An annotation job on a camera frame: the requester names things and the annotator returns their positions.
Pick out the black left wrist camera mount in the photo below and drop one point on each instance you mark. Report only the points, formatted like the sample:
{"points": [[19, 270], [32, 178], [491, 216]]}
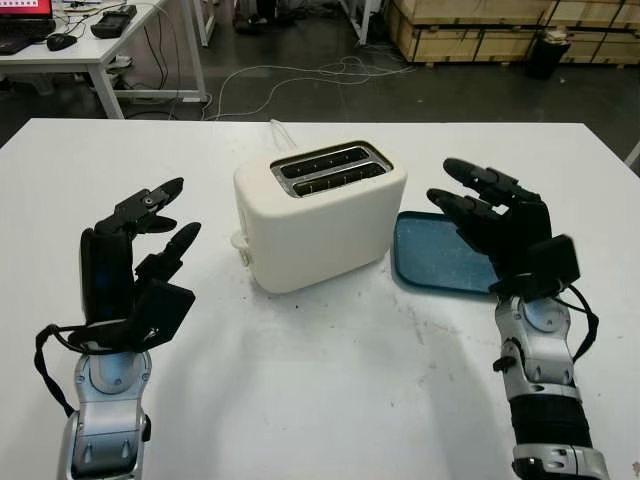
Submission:
{"points": [[160, 315]]}

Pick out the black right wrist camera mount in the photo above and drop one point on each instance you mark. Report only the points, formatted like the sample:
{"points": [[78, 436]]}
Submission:
{"points": [[555, 265]]}

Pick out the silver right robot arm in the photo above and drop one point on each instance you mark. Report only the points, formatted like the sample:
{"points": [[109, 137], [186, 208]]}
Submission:
{"points": [[545, 390]]}

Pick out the white two-slot toaster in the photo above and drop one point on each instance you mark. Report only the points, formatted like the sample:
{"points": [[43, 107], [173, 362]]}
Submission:
{"points": [[325, 240]]}

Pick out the black handheld controller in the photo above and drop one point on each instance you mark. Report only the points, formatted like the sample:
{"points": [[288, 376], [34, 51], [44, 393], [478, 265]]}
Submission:
{"points": [[114, 22]]}

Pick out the black trash bin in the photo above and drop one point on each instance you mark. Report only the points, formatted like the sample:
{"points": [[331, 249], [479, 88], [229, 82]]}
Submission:
{"points": [[547, 57]]}

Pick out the plywood shipping crate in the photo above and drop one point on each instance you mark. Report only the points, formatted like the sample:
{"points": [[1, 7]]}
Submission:
{"points": [[607, 27], [470, 10], [470, 45]]}

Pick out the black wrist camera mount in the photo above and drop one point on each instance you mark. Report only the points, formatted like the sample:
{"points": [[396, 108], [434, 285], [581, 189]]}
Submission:
{"points": [[160, 315], [555, 265]]}

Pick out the silver toaster knob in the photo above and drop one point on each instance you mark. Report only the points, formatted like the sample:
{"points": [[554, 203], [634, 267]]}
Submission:
{"points": [[245, 257]]}

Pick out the grey furniture edge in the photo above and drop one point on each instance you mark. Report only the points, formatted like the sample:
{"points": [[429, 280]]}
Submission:
{"points": [[634, 157]]}

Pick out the white table leg frame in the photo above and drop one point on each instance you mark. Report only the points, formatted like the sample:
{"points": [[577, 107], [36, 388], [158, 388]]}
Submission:
{"points": [[206, 22], [361, 22]]}

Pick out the blue rectangular tray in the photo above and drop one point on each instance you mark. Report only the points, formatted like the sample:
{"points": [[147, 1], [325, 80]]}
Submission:
{"points": [[430, 255]]}

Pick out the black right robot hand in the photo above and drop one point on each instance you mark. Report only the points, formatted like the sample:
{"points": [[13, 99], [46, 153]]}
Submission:
{"points": [[520, 225]]}

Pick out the laptop with red screen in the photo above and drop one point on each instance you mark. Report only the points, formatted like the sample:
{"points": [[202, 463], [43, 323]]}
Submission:
{"points": [[20, 20]]}

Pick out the white office desk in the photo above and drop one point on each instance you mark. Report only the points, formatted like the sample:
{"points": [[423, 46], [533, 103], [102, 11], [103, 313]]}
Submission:
{"points": [[95, 52]]}

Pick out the white toaster lever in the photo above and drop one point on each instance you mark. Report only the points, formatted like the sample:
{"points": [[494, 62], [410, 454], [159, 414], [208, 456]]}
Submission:
{"points": [[239, 241]]}

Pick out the black computer mouse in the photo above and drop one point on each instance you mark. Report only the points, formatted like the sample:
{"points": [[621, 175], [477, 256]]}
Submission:
{"points": [[62, 42]]}

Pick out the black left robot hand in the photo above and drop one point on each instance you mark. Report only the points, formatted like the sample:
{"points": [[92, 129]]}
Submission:
{"points": [[105, 280]]}

